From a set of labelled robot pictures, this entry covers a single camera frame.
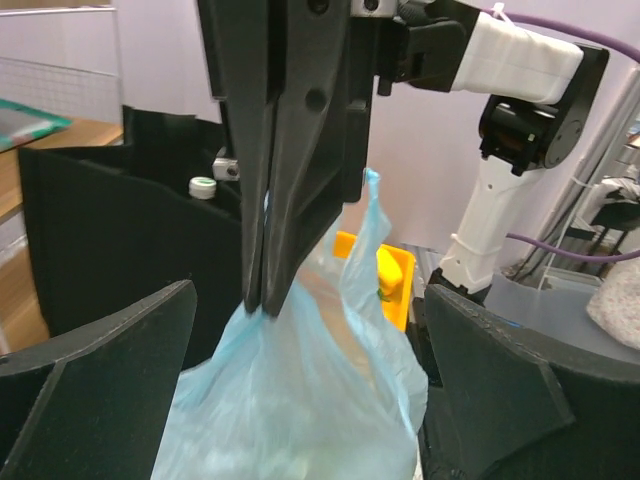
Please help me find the green label water bottle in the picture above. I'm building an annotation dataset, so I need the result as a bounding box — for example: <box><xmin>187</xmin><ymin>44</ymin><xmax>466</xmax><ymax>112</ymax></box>
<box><xmin>188</xmin><ymin>176</ymin><xmax>217</xmax><ymax>201</ymax></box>

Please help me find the green snack packet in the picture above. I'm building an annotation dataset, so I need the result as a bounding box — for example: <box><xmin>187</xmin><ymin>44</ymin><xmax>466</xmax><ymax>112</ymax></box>
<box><xmin>0</xmin><ymin>99</ymin><xmax>72</xmax><ymax>152</ymax></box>

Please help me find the yellow tray with vegetables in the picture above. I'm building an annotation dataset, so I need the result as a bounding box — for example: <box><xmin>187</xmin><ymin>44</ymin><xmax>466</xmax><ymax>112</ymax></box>
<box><xmin>328</xmin><ymin>230</ymin><xmax>415</xmax><ymax>339</ymax></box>

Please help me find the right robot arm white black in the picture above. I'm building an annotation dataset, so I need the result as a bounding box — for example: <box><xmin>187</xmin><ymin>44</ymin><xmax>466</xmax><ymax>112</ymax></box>
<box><xmin>197</xmin><ymin>1</ymin><xmax>609</xmax><ymax>315</ymax></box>

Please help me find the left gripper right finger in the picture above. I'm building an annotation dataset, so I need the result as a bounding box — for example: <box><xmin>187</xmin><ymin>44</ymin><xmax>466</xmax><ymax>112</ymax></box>
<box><xmin>422</xmin><ymin>285</ymin><xmax>639</xmax><ymax>479</ymax></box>

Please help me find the wire and wood shelf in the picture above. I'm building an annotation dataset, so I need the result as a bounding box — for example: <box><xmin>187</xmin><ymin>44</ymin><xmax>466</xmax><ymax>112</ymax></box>
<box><xmin>0</xmin><ymin>4</ymin><xmax>125</xmax><ymax>351</ymax></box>

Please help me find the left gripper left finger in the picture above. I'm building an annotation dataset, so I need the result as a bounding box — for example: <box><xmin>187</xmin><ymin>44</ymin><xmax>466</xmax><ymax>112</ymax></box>
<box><xmin>1</xmin><ymin>280</ymin><xmax>197</xmax><ymax>479</ymax></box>

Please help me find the light blue plastic bag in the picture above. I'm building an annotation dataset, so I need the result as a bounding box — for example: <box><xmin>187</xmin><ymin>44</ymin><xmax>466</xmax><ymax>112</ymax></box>
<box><xmin>152</xmin><ymin>171</ymin><xmax>428</xmax><ymax>479</ymax></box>

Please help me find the yellow bell pepper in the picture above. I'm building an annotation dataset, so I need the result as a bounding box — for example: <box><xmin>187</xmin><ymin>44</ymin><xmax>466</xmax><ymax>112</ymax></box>
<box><xmin>376</xmin><ymin>248</ymin><xmax>403</xmax><ymax>302</ymax></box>

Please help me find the black fabric grocery bag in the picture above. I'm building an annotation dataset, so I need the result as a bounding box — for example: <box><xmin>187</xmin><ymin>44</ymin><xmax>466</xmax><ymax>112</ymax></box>
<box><xmin>18</xmin><ymin>107</ymin><xmax>242</xmax><ymax>368</ymax></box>

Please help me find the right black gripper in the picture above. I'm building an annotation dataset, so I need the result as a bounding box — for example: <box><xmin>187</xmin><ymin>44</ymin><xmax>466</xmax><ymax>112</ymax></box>
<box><xmin>197</xmin><ymin>1</ymin><xmax>399</xmax><ymax>317</ymax></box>

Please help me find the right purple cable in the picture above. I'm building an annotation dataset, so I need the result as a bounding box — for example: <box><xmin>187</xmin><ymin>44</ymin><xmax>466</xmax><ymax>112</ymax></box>
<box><xmin>504</xmin><ymin>12</ymin><xmax>640</xmax><ymax>264</ymax></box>

